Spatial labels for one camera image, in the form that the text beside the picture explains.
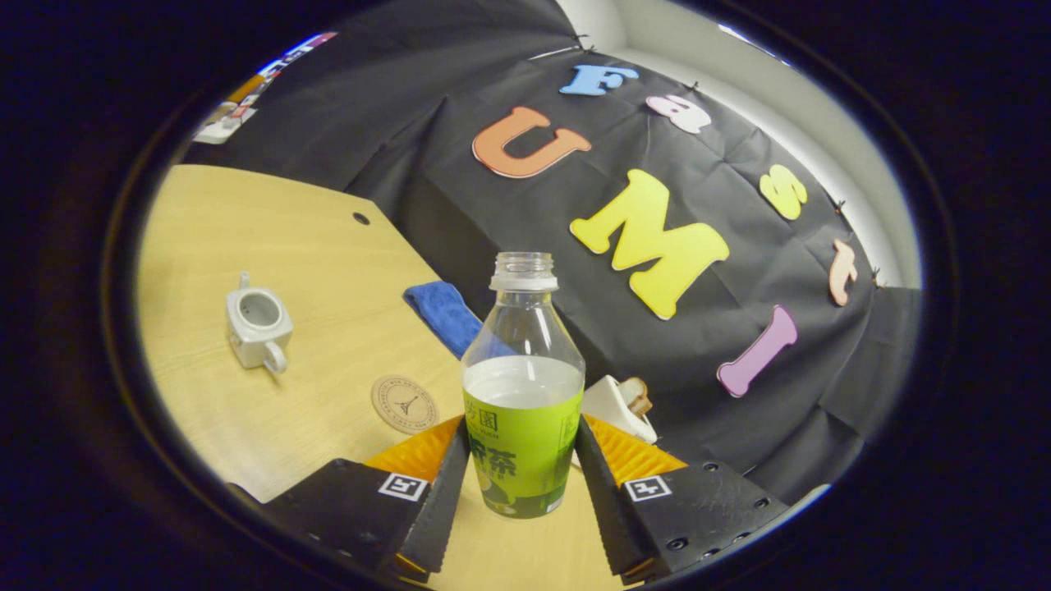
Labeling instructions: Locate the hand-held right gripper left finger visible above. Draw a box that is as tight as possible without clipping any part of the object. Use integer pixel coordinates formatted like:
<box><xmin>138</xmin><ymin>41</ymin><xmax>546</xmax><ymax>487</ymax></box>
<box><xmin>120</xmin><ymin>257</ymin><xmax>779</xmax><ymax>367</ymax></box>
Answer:
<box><xmin>263</xmin><ymin>415</ymin><xmax>470</xmax><ymax>584</ymax></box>

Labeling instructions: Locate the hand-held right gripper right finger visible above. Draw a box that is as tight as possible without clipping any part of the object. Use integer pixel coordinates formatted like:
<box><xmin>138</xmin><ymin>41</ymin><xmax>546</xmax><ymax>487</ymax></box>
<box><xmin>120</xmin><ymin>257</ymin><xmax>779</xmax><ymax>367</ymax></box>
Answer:
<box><xmin>575</xmin><ymin>415</ymin><xmax>791</xmax><ymax>585</ymax></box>

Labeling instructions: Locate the clear water bottle green label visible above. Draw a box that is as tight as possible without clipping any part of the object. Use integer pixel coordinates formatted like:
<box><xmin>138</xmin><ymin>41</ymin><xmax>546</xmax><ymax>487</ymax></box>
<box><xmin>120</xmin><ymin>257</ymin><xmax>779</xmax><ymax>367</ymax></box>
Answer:
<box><xmin>460</xmin><ymin>251</ymin><xmax>586</xmax><ymax>520</ymax></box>

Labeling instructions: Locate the round cork coaster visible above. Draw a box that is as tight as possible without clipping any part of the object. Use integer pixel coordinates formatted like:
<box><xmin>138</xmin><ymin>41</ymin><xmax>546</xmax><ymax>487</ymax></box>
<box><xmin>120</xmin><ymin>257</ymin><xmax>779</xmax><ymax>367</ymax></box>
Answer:
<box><xmin>370</xmin><ymin>374</ymin><xmax>439</xmax><ymax>435</ymax></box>

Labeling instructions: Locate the white floral teacup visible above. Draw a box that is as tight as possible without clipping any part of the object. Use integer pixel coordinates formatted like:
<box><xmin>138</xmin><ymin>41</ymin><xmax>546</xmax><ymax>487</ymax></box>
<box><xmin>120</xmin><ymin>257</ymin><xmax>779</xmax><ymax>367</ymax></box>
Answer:
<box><xmin>226</xmin><ymin>273</ymin><xmax>294</xmax><ymax>374</ymax></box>

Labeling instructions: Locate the white toaster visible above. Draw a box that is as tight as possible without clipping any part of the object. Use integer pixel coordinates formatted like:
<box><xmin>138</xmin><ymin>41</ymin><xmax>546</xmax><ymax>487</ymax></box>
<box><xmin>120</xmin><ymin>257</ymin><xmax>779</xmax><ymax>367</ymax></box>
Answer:
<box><xmin>581</xmin><ymin>375</ymin><xmax>658</xmax><ymax>469</ymax></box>

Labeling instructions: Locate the blue towel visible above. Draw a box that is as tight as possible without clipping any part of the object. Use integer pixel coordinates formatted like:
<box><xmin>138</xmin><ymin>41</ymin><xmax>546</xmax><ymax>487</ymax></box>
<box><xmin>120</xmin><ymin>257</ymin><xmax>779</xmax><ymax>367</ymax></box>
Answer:
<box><xmin>402</xmin><ymin>281</ymin><xmax>493</xmax><ymax>362</ymax></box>

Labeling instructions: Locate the black backdrop cloth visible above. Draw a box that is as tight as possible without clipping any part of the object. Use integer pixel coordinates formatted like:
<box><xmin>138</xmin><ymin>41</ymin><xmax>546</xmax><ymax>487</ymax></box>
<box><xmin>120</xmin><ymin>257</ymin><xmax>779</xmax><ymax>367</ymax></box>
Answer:
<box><xmin>185</xmin><ymin>0</ymin><xmax>925</xmax><ymax>506</ymax></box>

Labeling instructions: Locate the computer monitor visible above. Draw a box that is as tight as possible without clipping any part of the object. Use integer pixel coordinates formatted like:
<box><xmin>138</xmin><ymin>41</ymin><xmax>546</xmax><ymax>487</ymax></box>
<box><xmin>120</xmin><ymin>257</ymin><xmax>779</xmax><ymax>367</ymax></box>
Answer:
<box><xmin>222</xmin><ymin>31</ymin><xmax>339</xmax><ymax>108</ymax></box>

